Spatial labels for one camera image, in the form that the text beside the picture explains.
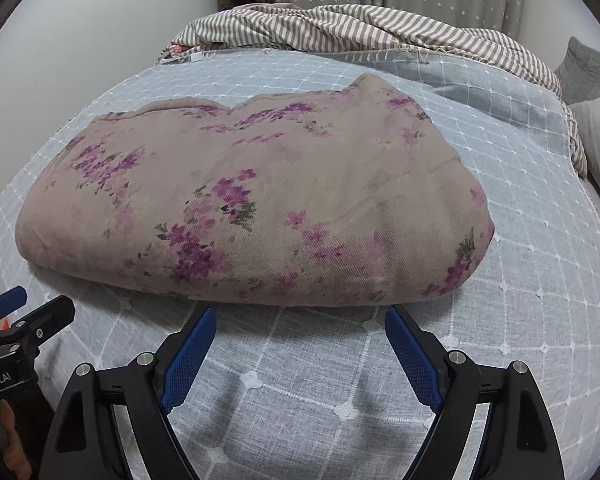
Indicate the person's left hand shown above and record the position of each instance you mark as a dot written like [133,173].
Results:
[15,440]

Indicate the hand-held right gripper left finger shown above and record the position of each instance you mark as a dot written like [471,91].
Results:
[190,355]

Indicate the grey quilt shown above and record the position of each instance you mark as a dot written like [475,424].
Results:
[590,67]

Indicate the light blue grid bedspread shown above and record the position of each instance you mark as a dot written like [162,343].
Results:
[300,370]

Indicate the striped blanket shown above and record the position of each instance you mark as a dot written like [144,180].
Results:
[360,30]

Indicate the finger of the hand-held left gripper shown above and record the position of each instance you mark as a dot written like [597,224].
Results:
[45,320]
[7,302]

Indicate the pink floral garment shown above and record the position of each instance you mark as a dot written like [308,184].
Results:
[260,195]

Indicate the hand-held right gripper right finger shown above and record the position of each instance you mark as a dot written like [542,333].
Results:
[412,355]

